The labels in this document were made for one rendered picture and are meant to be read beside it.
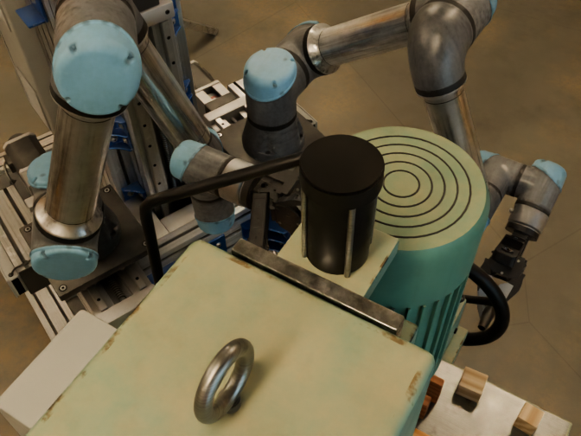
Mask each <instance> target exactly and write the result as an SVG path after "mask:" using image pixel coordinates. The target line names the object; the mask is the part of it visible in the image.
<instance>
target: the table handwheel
mask: <svg viewBox="0 0 581 436"><path fill-rule="evenodd" d="M468 278H469V279H471V280H472V281H473V282H475V283H476V284H477V285H478V286H479V287H480V288H481V289H482V290H483V291H484V293H485V294H486V295H487V297H480V296H471V295H464V294H463V295H464V297H465V298H466V303H468V304H476V305H488V306H493V307H494V311H495V321H494V322H493V324H492V325H491V326H490V327H489V328H487V329H486V330H482V331H478V332H468V334H467V336H466V338H465V340H464V342H463V346H480V345H485V344H488V343H492V342H494V341H496V340H497V339H499V338H500V337H501V336H502V335H503V334H504V333H505V332H506V330H507V328H508V325H509V322H510V310H509V306H508V302H507V300H506V297H505V296H504V294H503V292H502V290H501V288H500V287H499V286H498V285H497V284H496V283H495V281H494V280H493V279H492V278H491V277H490V276H489V275H488V274H487V273H486V272H484V271H483V270H482V269H481V268H480V267H479V266H478V265H476V264H475V263H473V265H472V267H471V269H470V272H469V276H468Z"/></svg>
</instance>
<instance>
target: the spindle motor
mask: <svg viewBox="0 0 581 436"><path fill-rule="evenodd" d="M353 136H356V137H358V138H363V139H365V140H366V141H368V142H369V143H371V144H373V145H374V146H375V147H376V148H377V149H378V150H379V151H380V153H381V155H382V156H383V158H384V162H385V171H384V178H383V185H382V188H381V191H380V193H379V194H378V200H377V207H376V214H375V221H374V228H375V229H377V230H379V231H381V232H383V233H385V234H389V235H391V236H392V237H395V238H397V239H399V245H398V251H397V253H396V255H395V257H394V258H393V260H392V262H391V264H390V265H389V267H388V268H387V269H386V271H385V273H384V275H383V276H382V278H381V279H380V282H379V283H378V285H377V286H376V287H375V289H374V290H373V293H372V294H371V296H370V297H369V300H371V301H374V302H375V303H377V304H379V305H382V306H384V307H386V308H387V309H389V310H391V311H395V312H397V313H398V314H400V315H402V316H403V317H404V318H405V320H408V321H410V322H412V323H414V324H416V325H417V326H418V332H417V335H416V339H415V343H414V344H415V345H417V346H418V347H420V348H422V349H425V350H427V351H429V352H430V353H431V354H432V355H433V357H434V359H435V367H434V370H433V373H432V376H431V377H433V376H434V374H435V373H436V371H437V369H438V367H439V364H440V362H441V360H442V357H443V354H444V349H445V346H446V344H447V341H448V338H449V335H450V331H451V328H452V325H453V322H454V319H455V316H456V314H457V309H458V306H459V304H460V301H461V298H462V295H463V291H464V288H465V286H466V283H467V280H468V276H469V272H470V269H471V267H472V265H473V262H474V259H475V256H476V252H477V249H478V247H479V244H480V241H481V238H482V234H483V231H484V228H485V226H486V223H487V220H488V214H489V210H490V197H489V191H488V186H487V184H486V182H485V180H484V177H483V175H482V173H481V171H480V169H479V167H478V166H477V165H476V163H475V161H474V160H473V159H472V158H471V157H470V156H469V154H468V153H467V152H465V151H464V150H463V149H462V148H461V147H459V146H458V145H456V144H454V143H453V142H451V141H450V140H448V139H447V138H444V137H441V136H439V135H437V134H435V133H432V132H429V131H425V130H420V129H417V128H411V127H404V126H386V127H379V128H373V129H370V130H366V131H362V132H359V133H356V134H355V135H353Z"/></svg>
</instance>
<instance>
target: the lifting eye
mask: <svg viewBox="0 0 581 436"><path fill-rule="evenodd" d="M253 362H254V348H253V346H252V344H251V342H250V341H248V340H247V339H245V338H236V339H233V340H232V341H231V342H229V343H228V344H226V345H225V346H224V347H223V348H222V349H221V350H220V351H219V352H218V353H217V354H216V356H215V357H214V359H213V360H212V361H211V362H210V363H209V365H208V367H207V369H206V371H205V373H204V374H203V376H202V378H201V381H200V383H199V386H198V388H197V390H196V393H195V400H194V414H195V418H196V419H198V421H200V423H202V424H212V423H215V422H216V421H218V420H220V419H221V418H222V417H223V416H224V415H225V414H233V413H235V412H236V411H238V410H239V408H240V406H241V398H240V394H241V392H242V390H243V388H244V386H245V385H246V382H247V380H248V378H249V375H250V374H251V371H252V365H253ZM234 363H235V365H234V368H233V372H232V374H231V376H230V378H229V380H228V382H227V384H226V386H225V387H224V388H223V389H222V390H221V391H220V392H219V393H218V395H217V398H216V399H215V400H214V397H215V395H216V392H217V390H218V388H219V386H220V384H221V382H222V380H223V378H224V376H225V375H226V373H227V371H228V370H229V369H230V368H231V367H232V365H233V364H234Z"/></svg>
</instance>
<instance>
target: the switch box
mask: <svg viewBox="0 0 581 436"><path fill-rule="evenodd" d="M116 330H117V329H116V328H114V327H113V326H111V325H109V324H108V323H106V322H104V321H102V320H101V319H99V318H97V317H95V316H94V315H92V314H91V313H89V312H87V311H84V310H80V311H79V312H78V313H77V314H76V315H75V316H74V317H73V318H72V319H71V320H70V321H69V323H68V324H67V325H66V326H65V327H64V328H63V329H62V330H61V331H60V332H59V334H58V335H57V336H56V337H55V338H54V339H53V340H52V341H51V342H50V343H49V344H48V346H47V347H46V348H45V349H44V350H43V351H42V352H41V353H40V354H39V355H38V357H37V358H36V359H35V360H34V361H33V362H32V363H31V364H30V365H29V366H28V367H27V368H26V369H25V370H24V371H23V372H22V373H21V374H20V375H19V376H18V378H17V379H16V380H15V381H14V382H13V383H12V384H11V385H10V386H9V387H8V389H7V390H6V391H5V392H4V393H3V394H2V395H1V396H0V413H1V414H2V415H3V416H4V418H5V419H6V420H7V421H8V422H9V423H10V424H11V425H12V426H13V427H14V428H15V429H16V431H17V432H18V433H19V434H20V435H21V436H25V435H26V434H27V433H28V432H29V430H30V429H31V428H32V427H33V426H34V425H35V423H36V422H37V421H38V420H39V419H40V418H41V417H42V416H43V415H44V414H45V413H46V411H47V410H48V409H49V408H50V407H51V405H52V404H53V403H54V402H55V401H56V400H57V398H58V397H59V396H60V395H61V394H62V392H63V391H64V390H65V389H66V388H67V386H68V385H69V384H70V383H71V382H72V381H73V379H74V378H75V377H76V376H77V375H78V374H79V372H80V371H81V370H82V369H83V368H84V367H85V366H86V365H87V364H88V363H89V362H90V360H91V359H92V358H93V357H94V356H95V354H96V353H97V352H98V351H99V350H100V349H101V347H102V346H103V345H104V344H105V343H106V341H107V340H108V339H109V338H110V337H111V336H112V334H113V333H114V332H115V331H116Z"/></svg>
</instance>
